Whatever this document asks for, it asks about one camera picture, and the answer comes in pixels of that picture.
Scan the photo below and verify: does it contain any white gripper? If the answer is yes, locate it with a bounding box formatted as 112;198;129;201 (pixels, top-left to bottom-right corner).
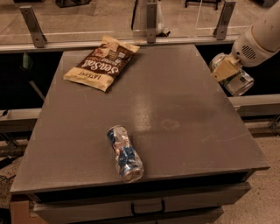
211;25;276;82

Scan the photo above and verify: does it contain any green white 7up can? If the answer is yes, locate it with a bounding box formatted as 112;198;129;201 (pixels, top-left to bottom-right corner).
209;53;255;96

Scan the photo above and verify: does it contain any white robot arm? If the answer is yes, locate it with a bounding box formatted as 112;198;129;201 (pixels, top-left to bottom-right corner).
211;1;280;81

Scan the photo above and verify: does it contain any brown chip bag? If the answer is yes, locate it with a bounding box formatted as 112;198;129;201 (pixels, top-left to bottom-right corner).
63;36;139;92

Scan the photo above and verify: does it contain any crushed blue silver can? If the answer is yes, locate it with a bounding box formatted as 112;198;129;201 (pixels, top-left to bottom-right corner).
107;125;144;183

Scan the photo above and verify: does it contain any right metal bracket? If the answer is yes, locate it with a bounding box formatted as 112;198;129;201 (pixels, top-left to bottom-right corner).
213;1;235;40

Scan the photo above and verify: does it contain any metal bracket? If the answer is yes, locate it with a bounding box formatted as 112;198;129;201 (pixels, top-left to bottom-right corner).
19;5;46;48
146;0;157;44
213;1;235;40

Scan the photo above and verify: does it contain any middle metal bracket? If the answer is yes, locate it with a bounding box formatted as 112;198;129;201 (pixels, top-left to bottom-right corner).
146;0;157;44

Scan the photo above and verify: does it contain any metal rail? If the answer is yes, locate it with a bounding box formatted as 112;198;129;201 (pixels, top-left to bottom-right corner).
0;35;239;54

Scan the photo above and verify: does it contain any left metal bracket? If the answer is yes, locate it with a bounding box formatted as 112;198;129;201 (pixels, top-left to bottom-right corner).
19;5;46;48

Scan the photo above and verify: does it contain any grey drawer with handle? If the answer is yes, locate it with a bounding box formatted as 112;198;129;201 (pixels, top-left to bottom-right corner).
33;182;251;224

